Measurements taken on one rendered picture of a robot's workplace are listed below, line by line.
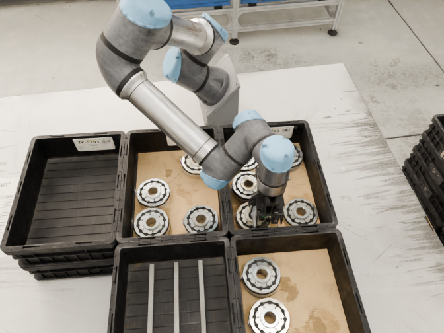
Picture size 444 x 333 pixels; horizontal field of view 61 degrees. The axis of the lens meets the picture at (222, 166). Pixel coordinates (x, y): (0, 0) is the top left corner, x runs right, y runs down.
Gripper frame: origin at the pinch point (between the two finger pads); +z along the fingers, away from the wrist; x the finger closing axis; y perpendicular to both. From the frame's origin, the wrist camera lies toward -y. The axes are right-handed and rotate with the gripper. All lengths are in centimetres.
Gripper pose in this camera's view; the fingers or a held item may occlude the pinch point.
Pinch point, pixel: (263, 216)
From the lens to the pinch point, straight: 113.2
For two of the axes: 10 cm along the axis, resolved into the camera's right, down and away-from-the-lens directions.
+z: 0.0, 6.0, 8.0
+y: 0.0, 8.0, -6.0
